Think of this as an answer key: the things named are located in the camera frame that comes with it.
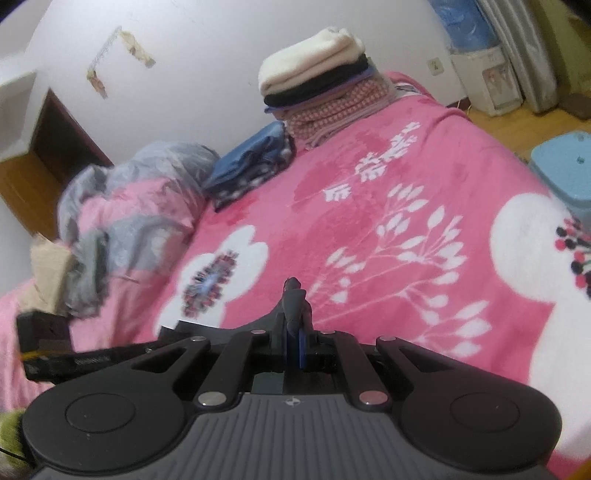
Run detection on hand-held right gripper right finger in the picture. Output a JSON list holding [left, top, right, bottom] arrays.
[[299, 323, 481, 411]]

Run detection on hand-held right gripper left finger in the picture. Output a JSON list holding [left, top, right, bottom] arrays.
[[104, 314, 298, 409]]

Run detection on dark grey pants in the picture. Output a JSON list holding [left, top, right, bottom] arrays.
[[283, 277, 312, 340]]

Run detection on beige cloth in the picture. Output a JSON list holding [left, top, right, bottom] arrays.
[[29, 234, 78, 315]]

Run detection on grey hoodie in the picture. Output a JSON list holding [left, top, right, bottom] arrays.
[[68, 226, 139, 320]]

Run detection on plaid folded garment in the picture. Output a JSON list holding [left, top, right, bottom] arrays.
[[211, 133, 297, 212]]

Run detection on pink grey floral quilt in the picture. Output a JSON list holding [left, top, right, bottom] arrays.
[[58, 141, 220, 319]]

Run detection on brown wooden door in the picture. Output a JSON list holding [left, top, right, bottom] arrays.
[[0, 88, 115, 232]]

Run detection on pink floral blanket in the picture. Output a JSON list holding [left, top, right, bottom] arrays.
[[0, 69, 591, 480]]

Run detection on black folded garment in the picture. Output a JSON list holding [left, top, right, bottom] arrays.
[[263, 54, 371, 110]]

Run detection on light blue plastic stool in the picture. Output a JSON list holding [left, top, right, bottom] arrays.
[[530, 131, 591, 223]]

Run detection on white water dispenser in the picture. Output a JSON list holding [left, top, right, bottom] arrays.
[[450, 46, 525, 117]]

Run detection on blue water bottle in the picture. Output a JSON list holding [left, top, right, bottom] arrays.
[[427, 0, 502, 54]]

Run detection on grey striped curtain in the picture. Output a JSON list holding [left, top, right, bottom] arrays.
[[478, 0, 559, 114]]

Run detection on torn wall sticker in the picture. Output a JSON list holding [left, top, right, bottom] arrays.
[[86, 69, 110, 99], [117, 28, 156, 70]]

